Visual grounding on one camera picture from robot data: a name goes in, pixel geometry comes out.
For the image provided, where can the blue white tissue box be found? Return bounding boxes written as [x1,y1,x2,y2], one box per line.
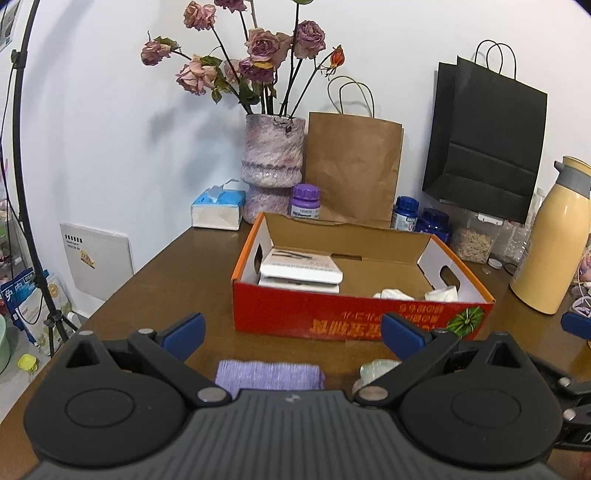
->
[190,178,246,231]

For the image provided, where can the black light stand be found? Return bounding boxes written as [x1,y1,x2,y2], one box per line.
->
[8,0,80,357]

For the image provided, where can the purple cloth pouch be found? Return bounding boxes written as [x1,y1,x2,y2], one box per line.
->
[214,359,326,399]

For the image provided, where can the pink textured vase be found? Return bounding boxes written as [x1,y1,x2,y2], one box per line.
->
[239,113,307,226]

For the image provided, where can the dried rose bouquet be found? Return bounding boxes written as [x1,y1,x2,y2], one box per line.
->
[140,0,346,116]

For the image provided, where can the green bucket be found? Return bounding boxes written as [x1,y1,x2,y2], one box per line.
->
[0,318,10,375]

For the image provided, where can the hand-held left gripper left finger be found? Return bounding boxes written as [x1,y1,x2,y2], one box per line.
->
[60,312,232,408]

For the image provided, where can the red cardboard box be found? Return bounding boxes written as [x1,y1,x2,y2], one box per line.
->
[230,212,496,345]

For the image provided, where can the clear plastic bottle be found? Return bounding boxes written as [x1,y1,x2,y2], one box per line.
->
[503,186,546,265]

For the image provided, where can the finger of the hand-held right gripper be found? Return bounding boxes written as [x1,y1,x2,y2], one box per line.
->
[526,354,591,423]
[560,311,591,343]

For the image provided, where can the blue white package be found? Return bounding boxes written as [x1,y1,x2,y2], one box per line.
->
[0,267,38,334]

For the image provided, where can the white pink packet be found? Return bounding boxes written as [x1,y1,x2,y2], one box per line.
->
[257,246,344,295]

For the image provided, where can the white wall panel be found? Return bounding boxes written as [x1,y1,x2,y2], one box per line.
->
[59,222,135,301]

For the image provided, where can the white green package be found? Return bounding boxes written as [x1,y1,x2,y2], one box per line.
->
[20,272,75,345]

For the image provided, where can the black paper bag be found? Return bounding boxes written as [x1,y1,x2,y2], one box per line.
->
[449,40,548,225]
[422,62,459,200]

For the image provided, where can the clear container of seeds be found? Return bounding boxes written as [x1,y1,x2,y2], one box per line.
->
[450,209,505,264]

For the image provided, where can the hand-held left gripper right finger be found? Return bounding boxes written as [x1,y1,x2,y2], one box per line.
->
[353,311,532,408]

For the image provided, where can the purple cap bottle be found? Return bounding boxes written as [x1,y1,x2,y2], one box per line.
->
[288,183,323,220]

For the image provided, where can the blue cap white bottle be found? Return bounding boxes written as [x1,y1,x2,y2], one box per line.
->
[391,196,420,232]

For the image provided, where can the wire shelf rack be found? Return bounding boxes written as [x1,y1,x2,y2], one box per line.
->
[0,185,21,275]

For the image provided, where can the brown paper bag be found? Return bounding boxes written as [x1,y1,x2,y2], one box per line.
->
[304,76,405,230]

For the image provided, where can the yellow thermos jug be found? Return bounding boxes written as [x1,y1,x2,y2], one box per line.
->
[509,155,591,316]

